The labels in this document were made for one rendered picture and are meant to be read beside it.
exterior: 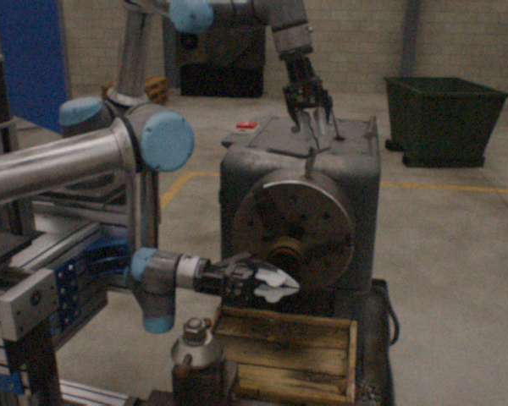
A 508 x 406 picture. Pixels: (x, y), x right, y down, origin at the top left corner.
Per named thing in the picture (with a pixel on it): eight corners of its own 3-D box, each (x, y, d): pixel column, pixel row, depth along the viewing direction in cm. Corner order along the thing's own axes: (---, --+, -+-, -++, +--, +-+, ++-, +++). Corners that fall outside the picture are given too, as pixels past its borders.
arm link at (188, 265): (188, 278, 120) (189, 246, 118) (207, 282, 119) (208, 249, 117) (175, 293, 113) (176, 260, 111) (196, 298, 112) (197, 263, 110)
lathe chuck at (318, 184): (230, 262, 150) (250, 158, 138) (339, 291, 147) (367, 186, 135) (222, 277, 142) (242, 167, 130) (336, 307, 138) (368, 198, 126)
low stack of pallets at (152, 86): (125, 100, 980) (124, 75, 965) (170, 101, 971) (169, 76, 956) (100, 112, 863) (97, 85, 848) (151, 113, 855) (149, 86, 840)
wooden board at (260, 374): (218, 317, 139) (218, 304, 138) (356, 333, 133) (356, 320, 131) (181, 392, 112) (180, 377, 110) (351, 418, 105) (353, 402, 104)
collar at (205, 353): (179, 336, 88) (179, 320, 87) (225, 342, 86) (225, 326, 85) (163, 364, 81) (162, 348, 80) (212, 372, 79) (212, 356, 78)
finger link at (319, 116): (317, 155, 109) (306, 111, 106) (319, 147, 114) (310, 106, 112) (331, 151, 108) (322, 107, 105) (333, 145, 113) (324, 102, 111)
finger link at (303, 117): (301, 157, 110) (291, 114, 107) (305, 150, 115) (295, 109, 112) (317, 155, 109) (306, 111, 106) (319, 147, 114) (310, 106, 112)
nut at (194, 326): (186, 328, 85) (185, 310, 83) (210, 331, 84) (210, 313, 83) (179, 342, 81) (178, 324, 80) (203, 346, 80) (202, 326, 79)
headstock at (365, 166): (251, 208, 215) (251, 112, 202) (370, 217, 207) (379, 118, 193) (212, 276, 161) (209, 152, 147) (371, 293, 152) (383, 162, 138)
